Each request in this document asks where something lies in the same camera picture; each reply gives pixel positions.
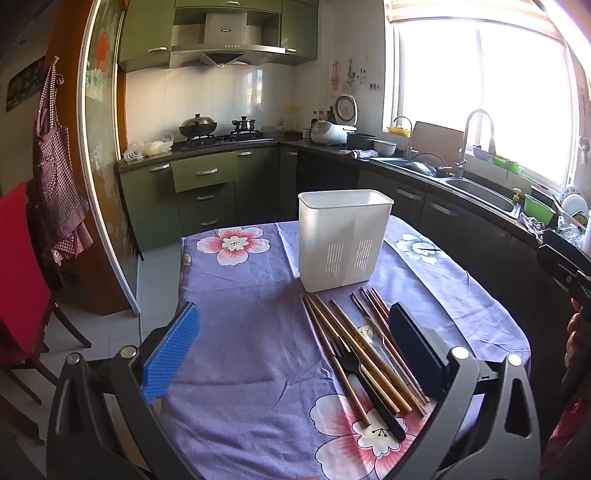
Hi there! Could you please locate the grey dish rag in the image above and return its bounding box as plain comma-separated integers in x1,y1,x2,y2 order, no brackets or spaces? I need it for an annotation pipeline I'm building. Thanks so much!
522,212,548,236

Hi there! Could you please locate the red chair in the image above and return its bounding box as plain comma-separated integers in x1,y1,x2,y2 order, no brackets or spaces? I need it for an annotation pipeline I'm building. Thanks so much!
0,182,93,444

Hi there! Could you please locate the white plastic utensil holder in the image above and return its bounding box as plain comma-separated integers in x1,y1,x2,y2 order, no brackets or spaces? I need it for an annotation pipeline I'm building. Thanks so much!
298,189,394,294

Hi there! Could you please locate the white rice cooker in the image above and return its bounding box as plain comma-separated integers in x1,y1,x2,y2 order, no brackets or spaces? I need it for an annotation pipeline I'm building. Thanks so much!
310,95,358,146

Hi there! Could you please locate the green base cabinet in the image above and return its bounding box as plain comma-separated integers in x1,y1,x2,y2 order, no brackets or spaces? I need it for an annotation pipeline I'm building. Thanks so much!
117,145,298,252

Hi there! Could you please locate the green drawer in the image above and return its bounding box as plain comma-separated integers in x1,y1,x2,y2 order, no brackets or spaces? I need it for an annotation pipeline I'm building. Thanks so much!
171,151,240,193

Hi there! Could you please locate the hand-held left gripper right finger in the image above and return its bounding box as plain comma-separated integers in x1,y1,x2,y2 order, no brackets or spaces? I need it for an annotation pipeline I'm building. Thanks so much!
389,302,543,480

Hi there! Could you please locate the green plastic tray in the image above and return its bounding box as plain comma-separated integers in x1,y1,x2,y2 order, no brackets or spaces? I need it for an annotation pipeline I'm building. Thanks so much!
492,154,525,175

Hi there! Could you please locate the gas stove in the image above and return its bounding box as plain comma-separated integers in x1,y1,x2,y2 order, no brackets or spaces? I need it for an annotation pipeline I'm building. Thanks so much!
178,131,275,151

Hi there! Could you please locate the dark base cabinet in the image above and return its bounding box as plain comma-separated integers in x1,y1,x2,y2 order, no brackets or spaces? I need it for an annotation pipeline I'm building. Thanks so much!
279,143,571,333

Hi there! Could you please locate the glass sliding door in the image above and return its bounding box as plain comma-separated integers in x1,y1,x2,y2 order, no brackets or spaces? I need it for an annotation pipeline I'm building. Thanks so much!
81,0,141,315

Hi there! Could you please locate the white plastic bag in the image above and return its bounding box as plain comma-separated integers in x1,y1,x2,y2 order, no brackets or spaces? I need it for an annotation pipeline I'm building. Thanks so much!
143,133,175,156

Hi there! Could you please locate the black wok with lid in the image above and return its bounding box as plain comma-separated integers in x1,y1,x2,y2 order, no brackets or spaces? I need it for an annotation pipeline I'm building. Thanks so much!
178,113,218,139

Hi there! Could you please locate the steel range hood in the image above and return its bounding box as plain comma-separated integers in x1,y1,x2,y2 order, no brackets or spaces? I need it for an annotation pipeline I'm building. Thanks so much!
168,11,287,70

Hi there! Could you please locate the person's right hand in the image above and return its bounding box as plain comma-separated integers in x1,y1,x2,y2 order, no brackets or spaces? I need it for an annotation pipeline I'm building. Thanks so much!
567,313,583,367

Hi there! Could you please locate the dark wall picture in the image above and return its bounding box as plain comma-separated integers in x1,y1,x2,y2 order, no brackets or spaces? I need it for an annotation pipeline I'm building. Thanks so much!
7,58,47,112

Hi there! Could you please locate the steel sink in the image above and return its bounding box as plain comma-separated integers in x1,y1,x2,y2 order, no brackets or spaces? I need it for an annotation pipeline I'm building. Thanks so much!
445,178,522,217

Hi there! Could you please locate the checkered apron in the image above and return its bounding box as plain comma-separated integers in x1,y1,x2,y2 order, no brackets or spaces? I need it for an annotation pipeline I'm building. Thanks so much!
34,56,93,266

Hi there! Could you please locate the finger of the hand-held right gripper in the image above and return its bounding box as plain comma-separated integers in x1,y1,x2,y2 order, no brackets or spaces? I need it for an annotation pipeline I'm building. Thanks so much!
536,244,591,301
542,229,591,266

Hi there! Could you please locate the green plastic bowl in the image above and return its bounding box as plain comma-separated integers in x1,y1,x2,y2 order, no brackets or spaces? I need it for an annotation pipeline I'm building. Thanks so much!
524,194,557,227

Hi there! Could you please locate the black pan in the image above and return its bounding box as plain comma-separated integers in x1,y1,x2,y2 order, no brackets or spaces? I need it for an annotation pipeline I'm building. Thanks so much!
406,159,455,179

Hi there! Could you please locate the black plastic fork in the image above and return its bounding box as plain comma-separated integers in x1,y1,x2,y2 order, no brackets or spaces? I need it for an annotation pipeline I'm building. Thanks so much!
329,339,407,441

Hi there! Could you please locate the tall steel faucet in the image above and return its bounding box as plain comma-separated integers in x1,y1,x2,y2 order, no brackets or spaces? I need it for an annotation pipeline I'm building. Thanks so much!
455,109,496,178

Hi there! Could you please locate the white plate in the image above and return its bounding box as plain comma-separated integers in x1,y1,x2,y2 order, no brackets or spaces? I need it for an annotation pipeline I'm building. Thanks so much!
561,187,589,217

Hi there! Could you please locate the small steel faucet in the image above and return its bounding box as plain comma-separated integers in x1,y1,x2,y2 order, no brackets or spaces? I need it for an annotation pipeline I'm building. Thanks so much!
392,116,414,160

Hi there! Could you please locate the purple floral tablecloth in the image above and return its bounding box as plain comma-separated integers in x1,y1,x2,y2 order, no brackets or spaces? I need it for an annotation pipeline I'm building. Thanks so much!
178,215,532,480

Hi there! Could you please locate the window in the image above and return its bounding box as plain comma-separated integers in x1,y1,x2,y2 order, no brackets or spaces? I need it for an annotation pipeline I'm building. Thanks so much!
385,0,591,185

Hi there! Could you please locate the pile of wooden chopsticks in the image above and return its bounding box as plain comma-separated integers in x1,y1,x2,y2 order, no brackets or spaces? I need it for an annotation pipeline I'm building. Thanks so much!
301,287,432,428

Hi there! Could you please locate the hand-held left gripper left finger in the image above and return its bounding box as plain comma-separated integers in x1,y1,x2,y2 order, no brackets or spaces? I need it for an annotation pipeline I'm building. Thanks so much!
46,302,204,480

